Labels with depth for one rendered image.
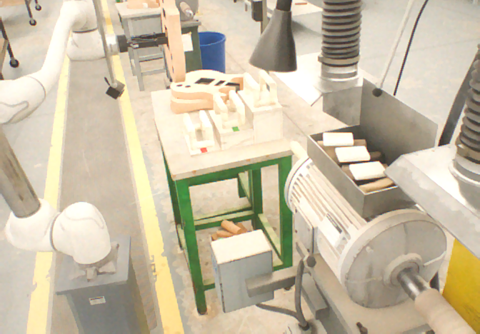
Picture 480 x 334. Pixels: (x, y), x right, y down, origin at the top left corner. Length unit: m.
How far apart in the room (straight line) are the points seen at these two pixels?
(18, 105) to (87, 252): 0.66
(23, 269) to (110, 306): 1.33
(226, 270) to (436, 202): 0.66
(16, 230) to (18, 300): 1.18
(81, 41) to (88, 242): 0.80
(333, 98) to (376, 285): 0.47
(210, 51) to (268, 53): 3.29
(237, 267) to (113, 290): 0.78
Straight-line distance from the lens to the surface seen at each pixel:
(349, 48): 1.23
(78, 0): 1.94
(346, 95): 1.21
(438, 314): 0.98
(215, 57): 4.53
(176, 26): 1.88
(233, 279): 1.31
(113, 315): 2.05
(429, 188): 0.83
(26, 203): 1.85
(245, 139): 2.13
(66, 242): 1.87
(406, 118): 1.04
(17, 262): 3.33
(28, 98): 1.53
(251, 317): 2.58
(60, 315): 2.85
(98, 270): 1.93
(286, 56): 1.21
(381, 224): 0.99
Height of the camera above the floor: 1.99
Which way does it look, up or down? 30 degrees down
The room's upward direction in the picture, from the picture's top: 4 degrees counter-clockwise
